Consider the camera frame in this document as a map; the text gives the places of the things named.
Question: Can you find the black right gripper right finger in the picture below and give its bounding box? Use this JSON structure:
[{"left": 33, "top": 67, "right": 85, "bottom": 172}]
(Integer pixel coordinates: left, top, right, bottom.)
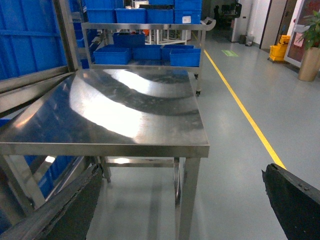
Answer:
[{"left": 262, "top": 163, "right": 320, "bottom": 240}]

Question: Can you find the stainless steel shelf rack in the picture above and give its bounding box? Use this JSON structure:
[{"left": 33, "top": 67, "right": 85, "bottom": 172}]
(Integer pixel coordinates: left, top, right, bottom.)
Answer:
[{"left": 0, "top": 0, "right": 78, "bottom": 224}]

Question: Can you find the yellow mop bucket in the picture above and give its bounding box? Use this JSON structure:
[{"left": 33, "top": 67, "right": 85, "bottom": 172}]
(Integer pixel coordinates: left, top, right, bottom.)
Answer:
[{"left": 268, "top": 35, "right": 291, "bottom": 63}]

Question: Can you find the stainless steel trolley cart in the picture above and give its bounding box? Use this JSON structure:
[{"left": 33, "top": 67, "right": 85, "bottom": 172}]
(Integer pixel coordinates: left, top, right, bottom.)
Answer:
[{"left": 81, "top": 17, "right": 216, "bottom": 96}]

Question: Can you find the gold planter with plant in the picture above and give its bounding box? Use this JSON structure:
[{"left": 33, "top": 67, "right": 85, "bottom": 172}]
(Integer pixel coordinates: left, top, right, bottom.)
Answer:
[{"left": 298, "top": 10, "right": 320, "bottom": 82}]

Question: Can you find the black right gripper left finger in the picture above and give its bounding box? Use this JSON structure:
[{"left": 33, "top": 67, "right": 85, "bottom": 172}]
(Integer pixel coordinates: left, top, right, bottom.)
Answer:
[{"left": 0, "top": 164, "right": 103, "bottom": 240}]

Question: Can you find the stainless steel table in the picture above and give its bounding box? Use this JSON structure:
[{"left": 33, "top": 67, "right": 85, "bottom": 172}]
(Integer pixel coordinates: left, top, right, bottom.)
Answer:
[{"left": 0, "top": 69, "right": 210, "bottom": 240}]

